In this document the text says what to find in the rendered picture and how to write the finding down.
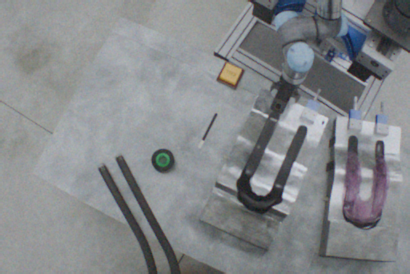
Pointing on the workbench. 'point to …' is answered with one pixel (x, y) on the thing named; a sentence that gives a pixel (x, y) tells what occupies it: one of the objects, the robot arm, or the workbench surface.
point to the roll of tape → (162, 158)
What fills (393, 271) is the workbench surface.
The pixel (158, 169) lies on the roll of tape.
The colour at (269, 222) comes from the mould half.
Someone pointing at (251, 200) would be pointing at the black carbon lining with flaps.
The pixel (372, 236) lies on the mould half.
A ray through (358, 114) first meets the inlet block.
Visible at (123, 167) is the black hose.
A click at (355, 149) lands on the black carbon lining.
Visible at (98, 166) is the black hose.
